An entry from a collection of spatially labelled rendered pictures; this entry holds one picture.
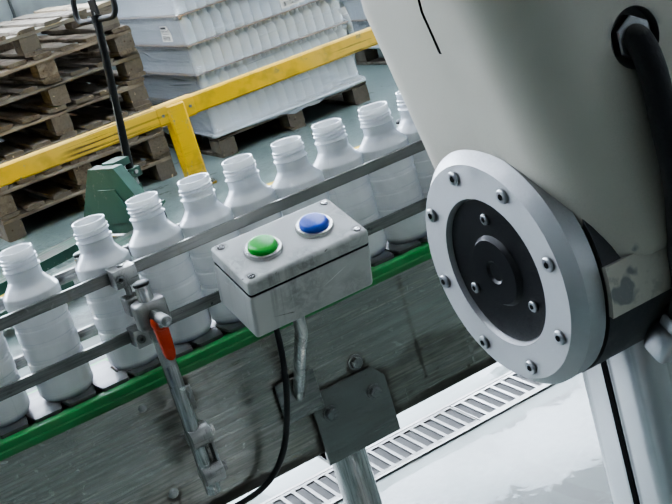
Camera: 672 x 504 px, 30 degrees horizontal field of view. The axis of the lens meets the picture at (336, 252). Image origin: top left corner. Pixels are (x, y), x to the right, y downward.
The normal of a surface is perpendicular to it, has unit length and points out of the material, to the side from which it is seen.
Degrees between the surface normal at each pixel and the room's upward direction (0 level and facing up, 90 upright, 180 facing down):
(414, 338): 90
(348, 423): 90
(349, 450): 90
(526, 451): 0
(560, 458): 0
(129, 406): 90
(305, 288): 110
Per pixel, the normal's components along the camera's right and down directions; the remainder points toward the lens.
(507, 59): -0.42, 0.53
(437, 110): -0.77, 0.55
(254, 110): 0.47, 0.13
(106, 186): -0.63, 0.41
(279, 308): 0.54, 0.45
